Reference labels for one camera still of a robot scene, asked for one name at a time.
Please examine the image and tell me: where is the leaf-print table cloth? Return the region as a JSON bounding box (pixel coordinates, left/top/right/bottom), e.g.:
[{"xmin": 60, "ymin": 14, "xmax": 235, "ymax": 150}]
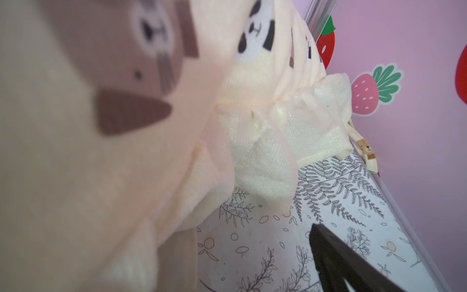
[{"xmin": 197, "ymin": 154, "xmax": 440, "ymax": 292}]

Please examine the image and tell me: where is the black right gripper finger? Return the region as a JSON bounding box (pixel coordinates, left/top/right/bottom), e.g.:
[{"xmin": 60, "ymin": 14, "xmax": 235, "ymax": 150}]
[{"xmin": 309, "ymin": 224, "xmax": 403, "ymax": 292}]

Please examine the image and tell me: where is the cream bear-print pillow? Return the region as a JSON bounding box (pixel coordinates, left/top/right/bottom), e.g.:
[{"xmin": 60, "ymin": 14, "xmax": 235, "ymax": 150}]
[{"xmin": 1, "ymin": 1, "xmax": 353, "ymax": 292}]

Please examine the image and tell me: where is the aluminium frame post right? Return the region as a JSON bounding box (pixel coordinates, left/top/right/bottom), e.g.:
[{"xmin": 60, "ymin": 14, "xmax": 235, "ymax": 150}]
[{"xmin": 305, "ymin": 0, "xmax": 339, "ymax": 41}]

